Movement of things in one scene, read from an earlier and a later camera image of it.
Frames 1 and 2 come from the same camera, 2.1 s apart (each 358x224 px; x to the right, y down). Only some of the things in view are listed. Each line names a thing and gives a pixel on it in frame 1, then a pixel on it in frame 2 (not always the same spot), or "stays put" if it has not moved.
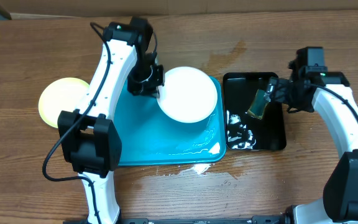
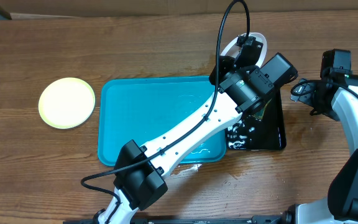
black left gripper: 151,91 → 222,67
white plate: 189,94 → 233,49
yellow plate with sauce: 61,94 stays put
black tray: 243,130 stays put
